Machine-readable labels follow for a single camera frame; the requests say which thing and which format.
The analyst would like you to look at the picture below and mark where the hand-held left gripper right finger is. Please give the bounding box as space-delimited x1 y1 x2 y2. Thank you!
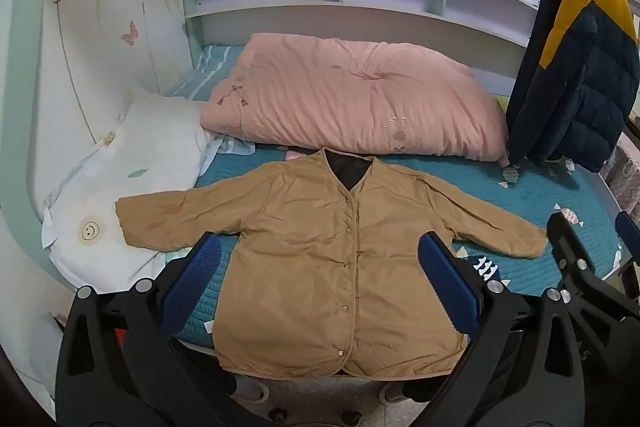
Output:
419 231 587 427

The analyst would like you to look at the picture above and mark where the pink quilt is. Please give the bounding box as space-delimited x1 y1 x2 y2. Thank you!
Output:
200 32 510 165

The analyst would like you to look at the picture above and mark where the teal quilted bed mat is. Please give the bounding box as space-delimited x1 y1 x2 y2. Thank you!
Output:
165 142 626 350

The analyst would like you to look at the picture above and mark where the floral patterned cloth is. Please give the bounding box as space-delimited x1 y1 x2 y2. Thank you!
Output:
600 139 640 214

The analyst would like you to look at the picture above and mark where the light blue striped cloth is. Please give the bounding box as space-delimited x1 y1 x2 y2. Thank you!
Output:
170 44 257 156

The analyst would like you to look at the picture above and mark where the tan button-front jacket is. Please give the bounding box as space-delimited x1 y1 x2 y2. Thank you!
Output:
115 147 548 380

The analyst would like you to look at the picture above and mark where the white printed duvet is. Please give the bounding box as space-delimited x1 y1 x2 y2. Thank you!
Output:
42 89 221 295

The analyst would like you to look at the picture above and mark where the grey slipper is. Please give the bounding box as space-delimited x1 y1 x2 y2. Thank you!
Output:
379 379 407 404
234 377 273 404

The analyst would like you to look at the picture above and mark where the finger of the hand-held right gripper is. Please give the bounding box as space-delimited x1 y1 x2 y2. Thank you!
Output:
615 211 640 280
546 212 628 310

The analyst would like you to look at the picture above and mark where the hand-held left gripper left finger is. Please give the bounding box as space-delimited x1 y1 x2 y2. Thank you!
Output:
55 232 236 427

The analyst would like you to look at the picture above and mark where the navy and yellow puffer jacket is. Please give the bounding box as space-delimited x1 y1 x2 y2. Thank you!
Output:
506 0 640 172

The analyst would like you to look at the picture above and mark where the white wardrobe with butterflies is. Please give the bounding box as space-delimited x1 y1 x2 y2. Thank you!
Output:
10 0 190 228

